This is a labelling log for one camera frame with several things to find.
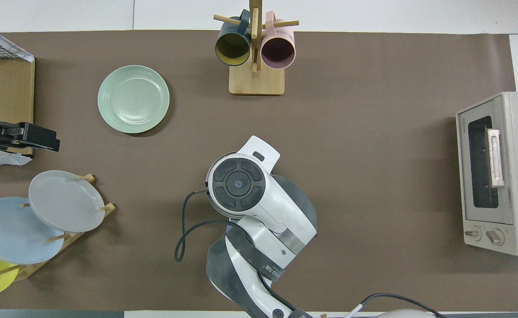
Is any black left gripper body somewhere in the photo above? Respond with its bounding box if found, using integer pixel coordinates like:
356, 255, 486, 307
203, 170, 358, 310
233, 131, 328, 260
17, 122, 61, 152

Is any grey plate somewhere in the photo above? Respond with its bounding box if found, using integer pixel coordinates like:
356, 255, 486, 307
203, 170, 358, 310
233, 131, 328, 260
28, 170, 106, 233

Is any light blue plate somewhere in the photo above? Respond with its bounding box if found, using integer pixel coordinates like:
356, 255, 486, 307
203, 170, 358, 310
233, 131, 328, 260
0, 197, 65, 265

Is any light green plate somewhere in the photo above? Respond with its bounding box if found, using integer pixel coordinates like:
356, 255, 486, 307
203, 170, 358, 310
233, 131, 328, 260
97, 65, 170, 134

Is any wooden plate rack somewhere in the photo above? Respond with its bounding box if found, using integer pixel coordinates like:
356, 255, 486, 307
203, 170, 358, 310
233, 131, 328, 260
0, 174, 116, 282

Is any dark teal mug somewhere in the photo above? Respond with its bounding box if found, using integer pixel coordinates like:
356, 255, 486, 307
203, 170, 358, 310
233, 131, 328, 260
215, 10, 252, 67

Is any wooden mug tree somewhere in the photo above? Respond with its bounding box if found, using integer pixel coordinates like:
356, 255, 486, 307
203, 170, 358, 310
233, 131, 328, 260
213, 0, 300, 96

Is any pink mug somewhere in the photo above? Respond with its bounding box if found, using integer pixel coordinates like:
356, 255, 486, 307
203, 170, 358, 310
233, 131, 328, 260
260, 11, 296, 70

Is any brown table mat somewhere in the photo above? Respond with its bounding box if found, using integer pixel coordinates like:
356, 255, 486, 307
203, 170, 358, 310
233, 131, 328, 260
0, 30, 518, 312

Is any beige toaster oven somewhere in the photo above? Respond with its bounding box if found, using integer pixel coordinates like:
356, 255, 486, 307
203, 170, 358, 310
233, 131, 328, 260
456, 91, 518, 256

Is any black wire basket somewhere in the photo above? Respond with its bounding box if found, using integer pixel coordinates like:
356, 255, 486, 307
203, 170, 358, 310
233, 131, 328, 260
0, 38, 33, 63

